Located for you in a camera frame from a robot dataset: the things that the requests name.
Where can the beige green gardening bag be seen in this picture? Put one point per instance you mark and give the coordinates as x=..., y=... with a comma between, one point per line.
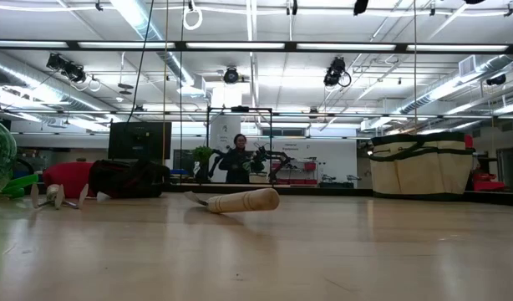
x=419, y=171

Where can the black overhead light bar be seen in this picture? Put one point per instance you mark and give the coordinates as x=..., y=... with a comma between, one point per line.
x=290, y=46

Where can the red bin shelf rack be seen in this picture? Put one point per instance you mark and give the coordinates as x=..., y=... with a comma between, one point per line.
x=308, y=167

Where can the person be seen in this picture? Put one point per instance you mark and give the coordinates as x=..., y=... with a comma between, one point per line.
x=239, y=165

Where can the green leafy potted plant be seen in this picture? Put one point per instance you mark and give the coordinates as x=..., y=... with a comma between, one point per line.
x=202, y=154

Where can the red storage bin stack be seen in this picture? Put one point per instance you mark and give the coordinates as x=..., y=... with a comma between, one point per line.
x=488, y=184

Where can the black monitor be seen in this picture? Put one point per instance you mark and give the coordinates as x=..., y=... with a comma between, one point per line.
x=139, y=140

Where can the round black ceiling camera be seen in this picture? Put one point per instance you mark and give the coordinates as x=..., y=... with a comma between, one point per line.
x=230, y=75

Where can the black aluminium table frame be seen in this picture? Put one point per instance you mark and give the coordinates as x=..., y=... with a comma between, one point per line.
x=336, y=191

